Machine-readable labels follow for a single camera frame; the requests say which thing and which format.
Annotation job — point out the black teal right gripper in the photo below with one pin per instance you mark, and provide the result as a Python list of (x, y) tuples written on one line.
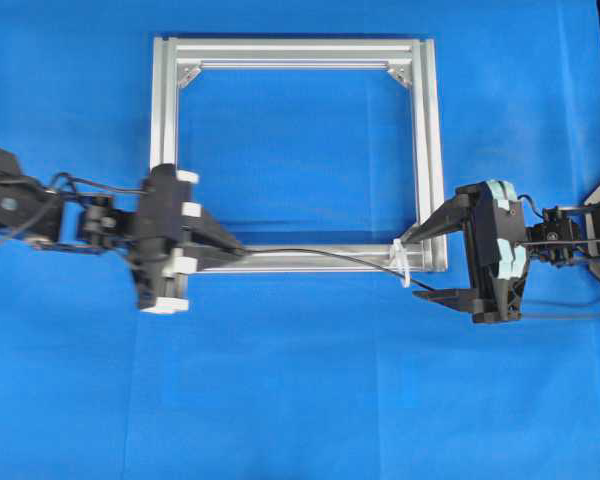
[(489, 300)]

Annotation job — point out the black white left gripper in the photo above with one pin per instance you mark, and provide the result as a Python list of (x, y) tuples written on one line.
[(160, 268)]

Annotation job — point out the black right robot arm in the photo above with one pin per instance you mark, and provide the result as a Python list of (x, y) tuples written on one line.
[(560, 238)]

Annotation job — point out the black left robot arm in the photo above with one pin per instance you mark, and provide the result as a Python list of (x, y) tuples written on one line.
[(57, 217)]

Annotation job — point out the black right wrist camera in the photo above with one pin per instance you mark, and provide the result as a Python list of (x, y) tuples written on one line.
[(500, 230)]

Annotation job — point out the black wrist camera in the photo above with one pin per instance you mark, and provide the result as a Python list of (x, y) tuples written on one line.
[(500, 230), (160, 209)]

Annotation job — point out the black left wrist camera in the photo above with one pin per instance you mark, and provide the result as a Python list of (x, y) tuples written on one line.
[(160, 209)]

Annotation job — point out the aluminium extrusion frame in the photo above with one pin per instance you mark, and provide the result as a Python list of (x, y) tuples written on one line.
[(410, 62)]

